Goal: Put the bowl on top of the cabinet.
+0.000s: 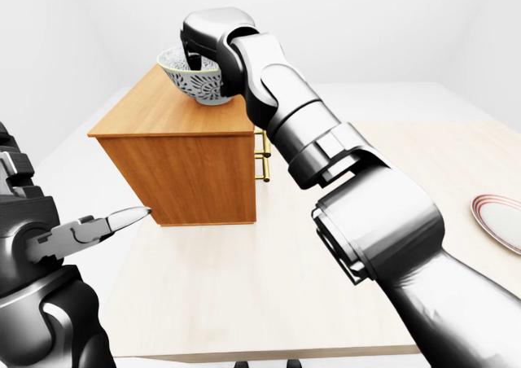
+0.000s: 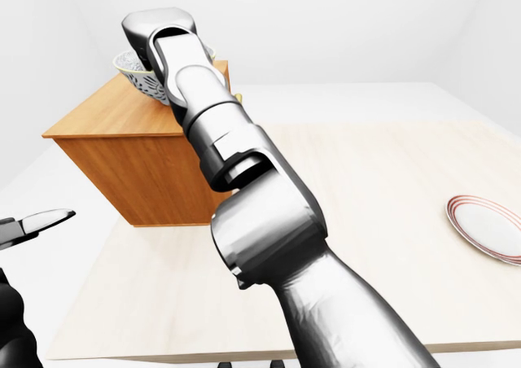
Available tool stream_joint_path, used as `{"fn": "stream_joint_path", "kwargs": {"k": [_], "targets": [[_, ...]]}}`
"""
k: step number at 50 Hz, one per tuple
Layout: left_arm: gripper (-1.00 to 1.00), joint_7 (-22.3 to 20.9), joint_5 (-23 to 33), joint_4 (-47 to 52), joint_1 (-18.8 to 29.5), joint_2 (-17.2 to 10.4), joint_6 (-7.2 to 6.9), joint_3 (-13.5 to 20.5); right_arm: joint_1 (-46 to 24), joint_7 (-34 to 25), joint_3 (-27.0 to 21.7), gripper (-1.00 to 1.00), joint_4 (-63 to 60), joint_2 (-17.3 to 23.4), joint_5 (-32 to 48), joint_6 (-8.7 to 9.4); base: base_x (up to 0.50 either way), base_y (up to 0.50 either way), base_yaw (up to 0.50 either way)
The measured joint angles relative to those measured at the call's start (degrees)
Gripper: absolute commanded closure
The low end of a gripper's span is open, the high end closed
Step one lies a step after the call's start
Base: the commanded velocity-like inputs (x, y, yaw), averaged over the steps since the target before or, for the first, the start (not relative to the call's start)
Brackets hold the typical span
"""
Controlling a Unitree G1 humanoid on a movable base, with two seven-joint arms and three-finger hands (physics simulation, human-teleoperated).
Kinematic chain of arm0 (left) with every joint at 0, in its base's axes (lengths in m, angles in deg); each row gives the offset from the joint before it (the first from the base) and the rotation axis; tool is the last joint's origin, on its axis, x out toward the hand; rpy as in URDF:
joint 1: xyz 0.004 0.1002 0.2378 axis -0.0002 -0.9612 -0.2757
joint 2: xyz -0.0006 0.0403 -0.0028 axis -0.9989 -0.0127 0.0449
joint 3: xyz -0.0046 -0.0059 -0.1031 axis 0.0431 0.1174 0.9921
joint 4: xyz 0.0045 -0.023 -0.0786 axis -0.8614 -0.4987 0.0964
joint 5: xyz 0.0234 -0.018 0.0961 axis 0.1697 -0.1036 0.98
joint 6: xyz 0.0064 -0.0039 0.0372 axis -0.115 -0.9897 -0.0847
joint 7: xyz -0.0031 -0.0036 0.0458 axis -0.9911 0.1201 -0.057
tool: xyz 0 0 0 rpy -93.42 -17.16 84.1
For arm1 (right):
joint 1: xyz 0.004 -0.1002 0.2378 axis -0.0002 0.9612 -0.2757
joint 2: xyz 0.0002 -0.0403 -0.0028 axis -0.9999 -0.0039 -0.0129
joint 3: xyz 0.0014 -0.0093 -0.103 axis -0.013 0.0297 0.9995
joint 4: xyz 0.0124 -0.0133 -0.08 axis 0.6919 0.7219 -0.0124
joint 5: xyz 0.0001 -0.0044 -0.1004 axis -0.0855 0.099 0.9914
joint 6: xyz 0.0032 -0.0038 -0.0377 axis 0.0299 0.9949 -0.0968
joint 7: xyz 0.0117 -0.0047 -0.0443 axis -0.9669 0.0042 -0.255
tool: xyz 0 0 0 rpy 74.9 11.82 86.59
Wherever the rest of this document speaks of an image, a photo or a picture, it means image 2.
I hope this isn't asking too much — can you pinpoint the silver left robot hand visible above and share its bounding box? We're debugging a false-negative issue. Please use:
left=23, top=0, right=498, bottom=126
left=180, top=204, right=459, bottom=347
left=0, top=208, right=77, bottom=252

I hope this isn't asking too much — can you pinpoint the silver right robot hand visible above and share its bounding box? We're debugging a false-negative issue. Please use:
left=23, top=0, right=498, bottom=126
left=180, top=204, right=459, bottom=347
left=120, top=7, right=199, bottom=72

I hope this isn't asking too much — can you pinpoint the patterned bowl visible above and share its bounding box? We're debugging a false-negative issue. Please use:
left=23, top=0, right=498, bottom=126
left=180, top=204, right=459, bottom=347
left=112, top=44, right=217, bottom=107

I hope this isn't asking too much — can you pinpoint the wooden cabinet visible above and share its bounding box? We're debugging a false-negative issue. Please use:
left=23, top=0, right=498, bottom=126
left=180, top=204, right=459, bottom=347
left=42, top=59, right=232, bottom=228

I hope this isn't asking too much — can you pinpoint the white plate with red rings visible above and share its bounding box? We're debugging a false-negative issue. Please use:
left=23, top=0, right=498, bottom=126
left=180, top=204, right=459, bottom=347
left=444, top=195, right=521, bottom=267

